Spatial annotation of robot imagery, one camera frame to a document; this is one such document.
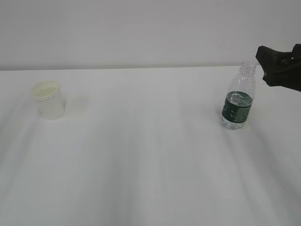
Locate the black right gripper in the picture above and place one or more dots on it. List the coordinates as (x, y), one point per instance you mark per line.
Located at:
(279, 67)

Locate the clear plastic water bottle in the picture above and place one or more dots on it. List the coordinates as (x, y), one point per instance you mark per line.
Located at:
(239, 98)

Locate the white paper cup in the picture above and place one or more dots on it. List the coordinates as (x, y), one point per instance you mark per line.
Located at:
(48, 99)

